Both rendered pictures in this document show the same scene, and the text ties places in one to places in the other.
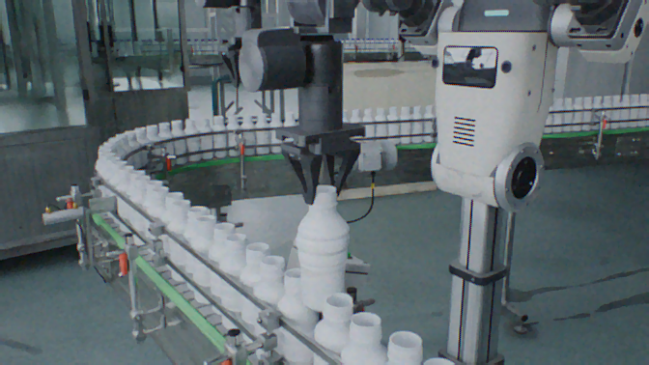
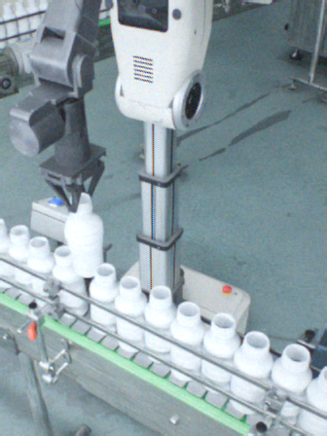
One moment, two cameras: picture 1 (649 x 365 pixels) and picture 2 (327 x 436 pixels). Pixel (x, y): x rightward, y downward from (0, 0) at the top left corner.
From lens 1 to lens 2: 35 cm
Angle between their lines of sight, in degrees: 29
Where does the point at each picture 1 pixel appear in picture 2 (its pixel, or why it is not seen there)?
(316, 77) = (69, 128)
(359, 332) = (128, 293)
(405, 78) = not seen: outside the picture
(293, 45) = (52, 113)
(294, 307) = (67, 275)
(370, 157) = not seen: hidden behind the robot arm
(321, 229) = (86, 229)
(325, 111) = (80, 151)
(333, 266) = (96, 248)
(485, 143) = (163, 80)
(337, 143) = (90, 170)
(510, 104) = (181, 46)
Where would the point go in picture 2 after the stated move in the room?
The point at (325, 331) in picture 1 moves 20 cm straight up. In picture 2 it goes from (100, 291) to (90, 205)
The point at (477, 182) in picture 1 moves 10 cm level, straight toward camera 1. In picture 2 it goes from (158, 113) to (163, 130)
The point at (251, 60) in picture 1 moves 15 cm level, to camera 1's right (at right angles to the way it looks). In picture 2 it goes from (23, 134) to (126, 114)
